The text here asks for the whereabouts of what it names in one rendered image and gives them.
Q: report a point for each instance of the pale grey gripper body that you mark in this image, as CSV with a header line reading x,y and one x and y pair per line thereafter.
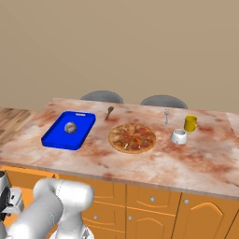
x,y
16,200

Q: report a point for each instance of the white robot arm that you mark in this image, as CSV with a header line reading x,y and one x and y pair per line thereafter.
x,y
62,194

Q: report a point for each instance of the orange drawer front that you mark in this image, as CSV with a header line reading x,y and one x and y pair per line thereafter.
x,y
165,200
109,191
109,216
25,179

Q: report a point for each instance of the silver drawer knob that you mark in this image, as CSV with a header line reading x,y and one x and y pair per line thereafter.
x,y
151,199
95,217

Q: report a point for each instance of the round pepperoni pizza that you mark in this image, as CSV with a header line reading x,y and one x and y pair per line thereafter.
x,y
132,138

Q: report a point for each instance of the blue plastic tray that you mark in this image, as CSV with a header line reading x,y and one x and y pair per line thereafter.
x,y
56,140

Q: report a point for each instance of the grey round lump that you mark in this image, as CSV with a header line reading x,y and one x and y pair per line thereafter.
x,y
70,127

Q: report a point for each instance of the silver door knob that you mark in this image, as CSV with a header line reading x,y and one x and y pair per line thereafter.
x,y
186,201
129,218

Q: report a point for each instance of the brown wooden spoon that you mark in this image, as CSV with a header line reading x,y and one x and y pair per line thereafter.
x,y
109,110

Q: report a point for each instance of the grey round stool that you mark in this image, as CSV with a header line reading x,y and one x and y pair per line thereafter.
x,y
163,101
102,96

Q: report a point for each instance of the orange cupboard door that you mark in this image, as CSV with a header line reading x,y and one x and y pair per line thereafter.
x,y
205,221
152,227
235,228

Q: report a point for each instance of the silver metal fork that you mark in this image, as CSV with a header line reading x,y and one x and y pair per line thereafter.
x,y
166,116

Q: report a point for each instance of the white cup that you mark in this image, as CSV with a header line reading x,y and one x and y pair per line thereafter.
x,y
179,137

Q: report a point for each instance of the yellow mug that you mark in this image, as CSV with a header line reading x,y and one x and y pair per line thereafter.
x,y
189,124

